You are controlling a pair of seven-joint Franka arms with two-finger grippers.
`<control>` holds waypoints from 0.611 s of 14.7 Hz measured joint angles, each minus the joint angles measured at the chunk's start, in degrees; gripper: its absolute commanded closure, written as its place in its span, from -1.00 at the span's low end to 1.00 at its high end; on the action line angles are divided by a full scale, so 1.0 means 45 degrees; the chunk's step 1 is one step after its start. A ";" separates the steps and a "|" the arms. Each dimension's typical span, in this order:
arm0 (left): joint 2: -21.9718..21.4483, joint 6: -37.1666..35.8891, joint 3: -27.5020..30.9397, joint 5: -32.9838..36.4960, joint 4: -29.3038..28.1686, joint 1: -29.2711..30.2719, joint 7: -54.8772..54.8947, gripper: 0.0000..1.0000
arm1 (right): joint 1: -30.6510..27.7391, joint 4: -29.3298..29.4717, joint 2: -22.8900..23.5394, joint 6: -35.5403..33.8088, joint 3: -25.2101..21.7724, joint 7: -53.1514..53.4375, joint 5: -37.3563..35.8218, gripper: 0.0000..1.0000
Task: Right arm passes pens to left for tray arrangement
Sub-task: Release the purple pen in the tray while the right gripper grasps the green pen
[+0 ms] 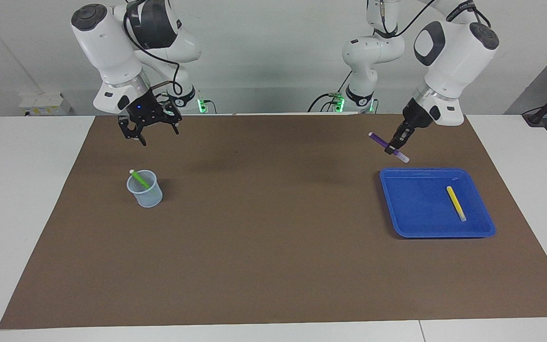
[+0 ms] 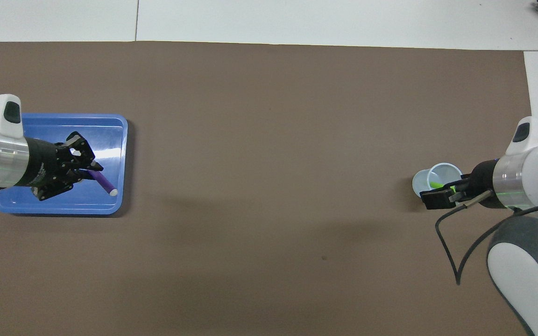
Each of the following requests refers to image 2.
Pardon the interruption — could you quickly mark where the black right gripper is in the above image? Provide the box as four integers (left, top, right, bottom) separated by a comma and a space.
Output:
419, 160, 500, 211

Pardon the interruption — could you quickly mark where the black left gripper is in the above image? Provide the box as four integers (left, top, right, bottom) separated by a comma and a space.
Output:
24, 131, 105, 202

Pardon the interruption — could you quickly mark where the purple pen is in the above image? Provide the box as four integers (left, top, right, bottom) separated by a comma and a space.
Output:
87, 169, 118, 196

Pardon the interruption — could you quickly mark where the blue plastic tray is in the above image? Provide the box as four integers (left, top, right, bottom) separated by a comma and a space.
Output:
0, 113, 128, 216

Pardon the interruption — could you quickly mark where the clear plastic cup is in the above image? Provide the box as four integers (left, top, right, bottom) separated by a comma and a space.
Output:
412, 162, 463, 199

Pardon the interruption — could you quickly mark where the brown table mat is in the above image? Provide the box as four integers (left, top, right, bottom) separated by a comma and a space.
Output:
0, 41, 538, 336

